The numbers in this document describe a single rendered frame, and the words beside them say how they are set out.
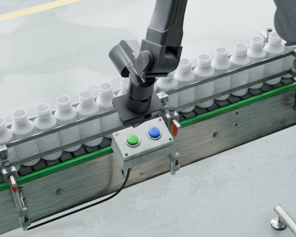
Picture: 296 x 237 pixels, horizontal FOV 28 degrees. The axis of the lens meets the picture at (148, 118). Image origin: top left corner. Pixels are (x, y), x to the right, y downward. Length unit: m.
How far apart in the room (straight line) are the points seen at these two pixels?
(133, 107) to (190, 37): 2.64
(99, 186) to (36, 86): 1.96
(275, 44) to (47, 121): 0.70
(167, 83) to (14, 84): 2.13
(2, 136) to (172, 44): 0.54
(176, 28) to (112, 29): 2.86
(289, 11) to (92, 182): 0.89
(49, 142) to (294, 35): 0.80
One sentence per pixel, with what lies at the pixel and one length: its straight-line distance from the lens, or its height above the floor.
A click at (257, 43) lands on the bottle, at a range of 1.74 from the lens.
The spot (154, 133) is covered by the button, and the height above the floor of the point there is 1.12.
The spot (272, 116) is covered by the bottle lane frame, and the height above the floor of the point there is 0.90.
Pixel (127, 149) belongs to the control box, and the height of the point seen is 1.10.
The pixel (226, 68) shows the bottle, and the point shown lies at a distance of 1.71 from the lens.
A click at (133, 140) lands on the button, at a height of 1.12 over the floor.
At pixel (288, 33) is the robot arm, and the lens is 0.99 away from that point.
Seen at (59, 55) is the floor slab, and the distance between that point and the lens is 3.85.
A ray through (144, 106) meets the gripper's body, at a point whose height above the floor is 1.29.
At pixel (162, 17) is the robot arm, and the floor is 1.50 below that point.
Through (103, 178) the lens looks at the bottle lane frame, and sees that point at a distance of 1.70.
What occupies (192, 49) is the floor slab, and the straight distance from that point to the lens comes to 3.81.
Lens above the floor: 2.10
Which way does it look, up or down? 40 degrees down
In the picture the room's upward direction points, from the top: 3 degrees counter-clockwise
